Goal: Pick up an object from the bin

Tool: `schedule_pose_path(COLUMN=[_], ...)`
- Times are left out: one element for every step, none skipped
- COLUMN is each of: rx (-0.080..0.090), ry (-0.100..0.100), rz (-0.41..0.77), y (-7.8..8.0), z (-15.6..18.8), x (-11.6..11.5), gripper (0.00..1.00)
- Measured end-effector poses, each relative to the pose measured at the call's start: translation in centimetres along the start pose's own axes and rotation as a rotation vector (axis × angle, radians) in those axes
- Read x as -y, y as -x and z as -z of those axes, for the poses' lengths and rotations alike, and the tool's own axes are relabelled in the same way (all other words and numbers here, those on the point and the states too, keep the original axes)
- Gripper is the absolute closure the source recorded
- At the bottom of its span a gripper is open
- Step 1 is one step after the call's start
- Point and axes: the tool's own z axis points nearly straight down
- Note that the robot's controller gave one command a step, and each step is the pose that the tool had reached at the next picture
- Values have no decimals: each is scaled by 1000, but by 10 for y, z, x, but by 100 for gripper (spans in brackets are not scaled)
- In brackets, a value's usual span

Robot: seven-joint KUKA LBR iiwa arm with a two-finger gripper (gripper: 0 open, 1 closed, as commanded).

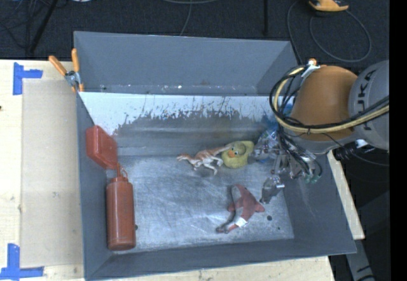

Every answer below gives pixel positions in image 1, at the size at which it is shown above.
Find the red-brown toy shark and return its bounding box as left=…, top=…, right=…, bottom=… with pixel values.
left=216, top=184, right=266, bottom=235

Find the black cylinder on white bracket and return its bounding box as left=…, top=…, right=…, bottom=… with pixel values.
left=335, top=139, right=367, bottom=160

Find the brown toy dinosaur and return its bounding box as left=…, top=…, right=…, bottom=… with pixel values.
left=176, top=145, right=231, bottom=176

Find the red-brown flat block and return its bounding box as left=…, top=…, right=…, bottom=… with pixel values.
left=85, top=125, right=119, bottom=168

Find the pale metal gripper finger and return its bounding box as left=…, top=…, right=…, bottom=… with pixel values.
left=268, top=177, right=286, bottom=191
left=259, top=186, right=278, bottom=205

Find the clear plastic bottle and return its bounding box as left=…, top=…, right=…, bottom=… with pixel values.
left=253, top=120, right=283, bottom=163

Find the grey metal bin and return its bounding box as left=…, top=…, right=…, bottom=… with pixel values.
left=72, top=31, right=358, bottom=281

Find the red-brown plastic bottle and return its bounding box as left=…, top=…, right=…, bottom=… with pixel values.
left=106, top=161, right=137, bottom=252

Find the yellow toy duck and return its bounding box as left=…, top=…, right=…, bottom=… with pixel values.
left=220, top=140, right=255, bottom=169

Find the pale wood flat board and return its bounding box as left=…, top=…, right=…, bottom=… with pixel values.
left=19, top=78, right=85, bottom=270

